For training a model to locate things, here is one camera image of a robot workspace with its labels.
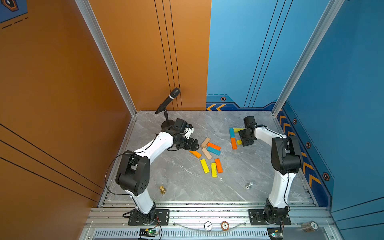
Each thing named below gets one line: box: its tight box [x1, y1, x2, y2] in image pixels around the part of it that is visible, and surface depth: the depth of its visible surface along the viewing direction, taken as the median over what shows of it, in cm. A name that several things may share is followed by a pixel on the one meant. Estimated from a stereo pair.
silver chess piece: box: [245, 181, 254, 190], surface depth 84 cm
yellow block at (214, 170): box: [211, 162, 218, 178], surface depth 91 cm
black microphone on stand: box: [155, 87, 181, 128], surface depth 96 cm
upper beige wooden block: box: [200, 137, 211, 148], surface depth 103 cm
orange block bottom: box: [215, 158, 224, 173], surface depth 92 cm
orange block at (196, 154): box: [189, 150, 202, 159], surface depth 97 cm
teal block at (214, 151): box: [207, 146, 222, 156], surface depth 99 cm
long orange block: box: [207, 142, 222, 151], surface depth 101 cm
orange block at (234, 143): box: [230, 137, 238, 150], surface depth 104 cm
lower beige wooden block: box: [201, 147, 213, 160], surface depth 98 cm
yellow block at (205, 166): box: [200, 159, 210, 174], surface depth 91 cm
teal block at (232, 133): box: [229, 127, 236, 138], surface depth 110 cm
